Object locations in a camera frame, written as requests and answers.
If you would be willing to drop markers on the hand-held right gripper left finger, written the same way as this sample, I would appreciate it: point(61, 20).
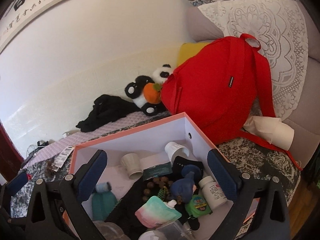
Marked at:
point(92, 175)

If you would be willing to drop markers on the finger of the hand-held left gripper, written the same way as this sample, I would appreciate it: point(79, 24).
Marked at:
point(17, 182)

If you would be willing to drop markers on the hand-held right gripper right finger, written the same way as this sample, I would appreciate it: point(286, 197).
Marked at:
point(221, 170)

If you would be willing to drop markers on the pink cardboard box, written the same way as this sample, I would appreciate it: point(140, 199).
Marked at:
point(115, 170)

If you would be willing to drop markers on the white plastic bottle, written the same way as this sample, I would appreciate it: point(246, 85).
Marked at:
point(212, 195)

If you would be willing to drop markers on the teal glasses case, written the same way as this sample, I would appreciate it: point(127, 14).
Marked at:
point(102, 205)

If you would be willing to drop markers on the black knit glove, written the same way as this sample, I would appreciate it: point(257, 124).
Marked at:
point(130, 205)
point(185, 162)

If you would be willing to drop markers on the white ribbed threaded cap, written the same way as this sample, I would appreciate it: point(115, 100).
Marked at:
point(131, 165)

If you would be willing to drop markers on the blue toy dumbbell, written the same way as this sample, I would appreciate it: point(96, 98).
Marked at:
point(185, 187)

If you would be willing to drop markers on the green tape measure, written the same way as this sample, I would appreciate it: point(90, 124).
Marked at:
point(200, 206)

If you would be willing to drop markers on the white ribbed flared cup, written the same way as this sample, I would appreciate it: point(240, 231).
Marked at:
point(175, 150)

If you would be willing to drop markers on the dark green card packet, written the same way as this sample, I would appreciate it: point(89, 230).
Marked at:
point(157, 171)

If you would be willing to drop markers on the green pink spout pouch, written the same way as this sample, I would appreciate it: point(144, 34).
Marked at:
point(155, 212)

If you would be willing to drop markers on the grey black printed blanket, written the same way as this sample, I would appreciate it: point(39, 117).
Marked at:
point(250, 155)

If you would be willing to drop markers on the dark red wooden door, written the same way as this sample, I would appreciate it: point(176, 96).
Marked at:
point(7, 150)

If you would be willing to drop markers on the white paper packet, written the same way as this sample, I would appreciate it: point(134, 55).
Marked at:
point(65, 155)

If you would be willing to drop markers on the brown hair clump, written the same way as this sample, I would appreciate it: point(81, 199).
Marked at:
point(52, 166)

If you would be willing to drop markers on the small silver gadget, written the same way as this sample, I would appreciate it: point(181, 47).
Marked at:
point(68, 133)

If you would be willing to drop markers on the purple quilted mattress pad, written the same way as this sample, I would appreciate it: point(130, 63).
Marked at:
point(112, 130)

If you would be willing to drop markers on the white crumpled tissue paper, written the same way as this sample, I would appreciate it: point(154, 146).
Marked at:
point(272, 132)

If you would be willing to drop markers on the black cloth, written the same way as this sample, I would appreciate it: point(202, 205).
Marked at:
point(105, 112)

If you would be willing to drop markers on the red backpack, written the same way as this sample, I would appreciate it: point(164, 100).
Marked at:
point(212, 92)

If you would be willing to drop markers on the panda plush toy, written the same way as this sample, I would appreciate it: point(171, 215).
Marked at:
point(136, 87)

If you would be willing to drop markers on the yellow pillow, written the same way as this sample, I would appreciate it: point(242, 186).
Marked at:
point(187, 52)

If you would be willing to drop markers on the white lace cover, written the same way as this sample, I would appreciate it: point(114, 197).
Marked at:
point(280, 42)

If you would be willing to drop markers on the calligraphy wall scroll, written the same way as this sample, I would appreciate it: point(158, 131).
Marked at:
point(50, 5)

